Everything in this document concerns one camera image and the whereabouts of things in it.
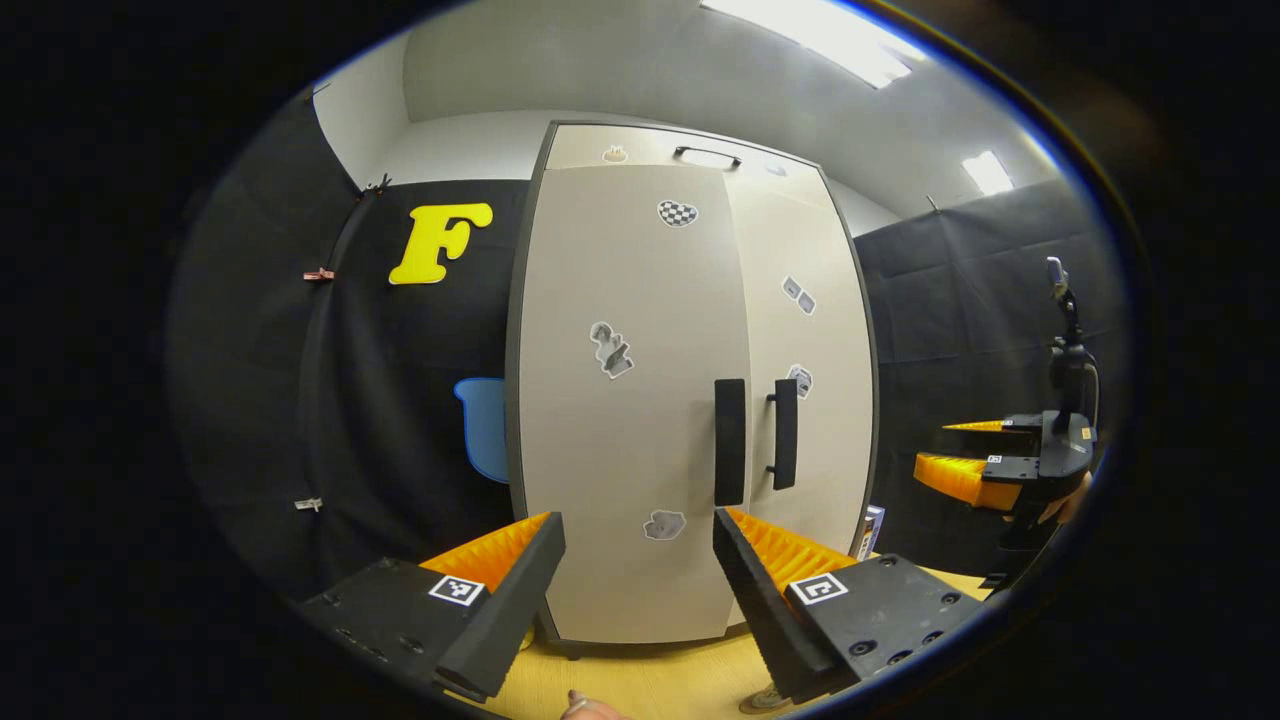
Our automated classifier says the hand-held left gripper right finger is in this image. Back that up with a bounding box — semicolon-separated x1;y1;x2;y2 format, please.
712;507;986;706

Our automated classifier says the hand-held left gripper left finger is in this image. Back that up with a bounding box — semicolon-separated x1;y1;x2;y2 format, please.
300;512;567;701

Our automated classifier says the white cabinet door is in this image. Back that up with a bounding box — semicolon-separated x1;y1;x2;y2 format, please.
722;168;878;563
515;165;753;646

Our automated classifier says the grey white cabinet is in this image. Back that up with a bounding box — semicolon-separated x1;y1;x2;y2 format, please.
503;120;881;661

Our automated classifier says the beige cabinet drawer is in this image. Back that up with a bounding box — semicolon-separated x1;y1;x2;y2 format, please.
545;123;826;201

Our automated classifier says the black backdrop cloth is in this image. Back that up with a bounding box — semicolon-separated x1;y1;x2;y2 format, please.
853;180;1126;581
168;85;531;611

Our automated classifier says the small ceiling light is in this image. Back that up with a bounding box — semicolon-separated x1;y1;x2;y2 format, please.
962;150;1014;196

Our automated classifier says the long ceiling light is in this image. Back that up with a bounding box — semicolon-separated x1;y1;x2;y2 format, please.
700;0;926;89

